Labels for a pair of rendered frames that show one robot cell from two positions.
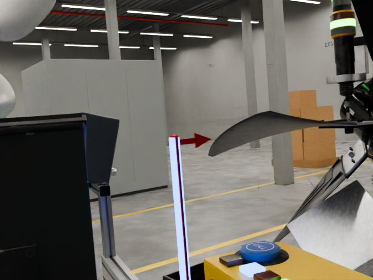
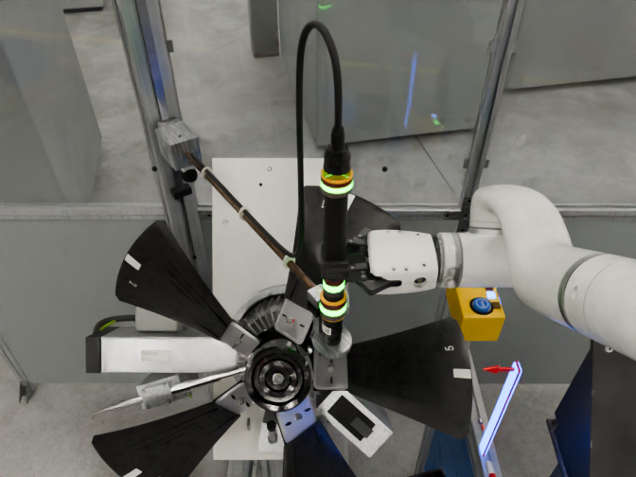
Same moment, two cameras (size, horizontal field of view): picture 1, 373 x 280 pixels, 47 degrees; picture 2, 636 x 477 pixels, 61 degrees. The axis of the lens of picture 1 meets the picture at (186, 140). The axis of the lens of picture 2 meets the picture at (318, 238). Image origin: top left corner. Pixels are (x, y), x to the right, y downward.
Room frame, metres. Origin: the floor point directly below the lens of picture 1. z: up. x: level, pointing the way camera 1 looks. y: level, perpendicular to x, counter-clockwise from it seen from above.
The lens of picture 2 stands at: (1.34, -0.10, 2.03)
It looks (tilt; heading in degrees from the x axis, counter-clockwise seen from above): 42 degrees down; 203
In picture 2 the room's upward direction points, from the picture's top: straight up
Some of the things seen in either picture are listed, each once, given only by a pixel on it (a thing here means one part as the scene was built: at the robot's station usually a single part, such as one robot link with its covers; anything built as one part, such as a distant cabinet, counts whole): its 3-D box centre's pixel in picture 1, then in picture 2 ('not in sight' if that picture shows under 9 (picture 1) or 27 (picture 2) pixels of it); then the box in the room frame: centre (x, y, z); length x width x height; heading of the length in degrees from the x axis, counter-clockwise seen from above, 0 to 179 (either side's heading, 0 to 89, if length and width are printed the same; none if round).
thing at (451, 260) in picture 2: not in sight; (445, 260); (0.73, -0.15, 1.46); 0.09 x 0.03 x 0.08; 23
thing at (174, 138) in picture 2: not in sight; (178, 144); (0.46, -0.83, 1.35); 0.10 x 0.07 x 0.09; 57
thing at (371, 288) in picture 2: not in sight; (382, 276); (0.80, -0.22, 1.46); 0.08 x 0.06 x 0.01; 172
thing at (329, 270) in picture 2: not in sight; (344, 275); (0.82, -0.28, 1.46); 0.07 x 0.03 x 0.03; 113
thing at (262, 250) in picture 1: (260, 253); (482, 305); (0.42, -0.07, 1.08); 0.04 x 0.04 x 0.02
